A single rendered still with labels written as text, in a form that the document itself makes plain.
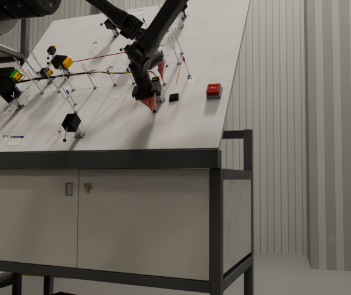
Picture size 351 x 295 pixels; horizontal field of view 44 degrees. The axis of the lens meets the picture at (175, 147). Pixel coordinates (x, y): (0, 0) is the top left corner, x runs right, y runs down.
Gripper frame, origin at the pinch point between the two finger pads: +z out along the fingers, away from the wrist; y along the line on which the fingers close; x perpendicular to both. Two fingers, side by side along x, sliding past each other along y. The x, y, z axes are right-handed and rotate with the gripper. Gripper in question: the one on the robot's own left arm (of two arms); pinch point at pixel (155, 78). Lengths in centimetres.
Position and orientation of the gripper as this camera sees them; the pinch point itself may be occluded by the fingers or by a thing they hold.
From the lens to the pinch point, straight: 178.1
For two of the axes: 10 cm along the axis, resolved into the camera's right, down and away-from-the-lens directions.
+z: 2.3, 9.0, 3.6
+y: -9.6, 1.6, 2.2
